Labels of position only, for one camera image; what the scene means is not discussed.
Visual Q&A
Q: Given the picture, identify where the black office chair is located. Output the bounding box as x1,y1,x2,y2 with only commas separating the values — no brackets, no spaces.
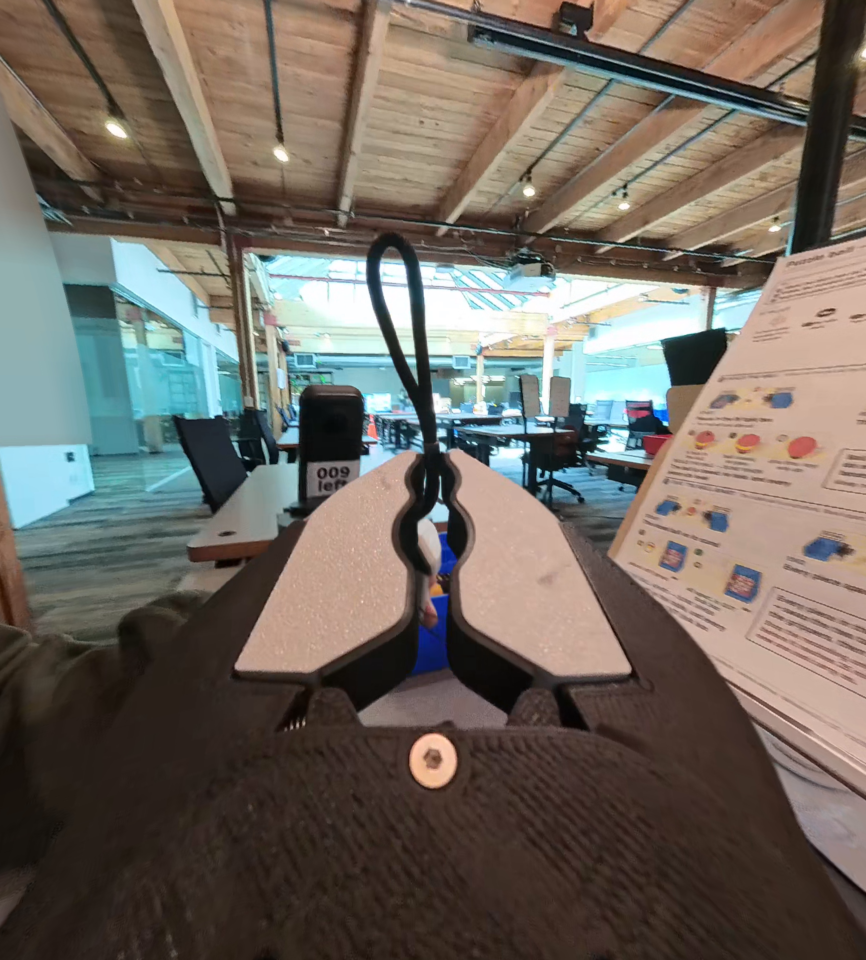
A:
534,405,587,505
240,407,281,468
172,414,251,516

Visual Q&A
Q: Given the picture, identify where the white stand base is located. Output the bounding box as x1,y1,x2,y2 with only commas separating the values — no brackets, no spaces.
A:
755,731,866,922

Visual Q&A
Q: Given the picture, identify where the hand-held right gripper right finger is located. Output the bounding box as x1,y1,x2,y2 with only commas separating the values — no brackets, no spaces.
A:
444,448,635,714

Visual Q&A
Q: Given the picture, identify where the long grey desk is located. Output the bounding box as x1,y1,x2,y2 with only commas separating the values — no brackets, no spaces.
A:
187,427,381,565

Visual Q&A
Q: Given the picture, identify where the instruction sheet board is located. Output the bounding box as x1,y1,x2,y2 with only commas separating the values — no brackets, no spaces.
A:
607,232,866,815

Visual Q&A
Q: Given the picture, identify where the ceiling projector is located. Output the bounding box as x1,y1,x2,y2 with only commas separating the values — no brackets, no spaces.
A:
506,257,556,292

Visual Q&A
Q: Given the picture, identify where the blue plastic bin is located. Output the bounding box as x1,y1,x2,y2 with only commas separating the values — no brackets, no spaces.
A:
412,528,455,678

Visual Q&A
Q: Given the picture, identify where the person's left forearm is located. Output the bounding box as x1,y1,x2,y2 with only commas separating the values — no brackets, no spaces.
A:
0,591,212,890

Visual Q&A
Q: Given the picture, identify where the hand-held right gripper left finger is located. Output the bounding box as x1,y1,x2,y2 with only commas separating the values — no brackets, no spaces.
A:
235,450,423,712

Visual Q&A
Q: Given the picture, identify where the black cable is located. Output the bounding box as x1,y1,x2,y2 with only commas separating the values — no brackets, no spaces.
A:
365,231,455,530

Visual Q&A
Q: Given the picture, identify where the black pole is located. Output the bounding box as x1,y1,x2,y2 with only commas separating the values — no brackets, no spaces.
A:
787,0,866,258

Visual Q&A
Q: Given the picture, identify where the black panel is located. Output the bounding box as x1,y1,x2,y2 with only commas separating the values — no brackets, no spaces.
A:
660,327,728,393

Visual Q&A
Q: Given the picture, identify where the wooden desk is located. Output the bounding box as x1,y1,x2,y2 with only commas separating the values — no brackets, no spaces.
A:
586,448,655,492
463,423,576,489

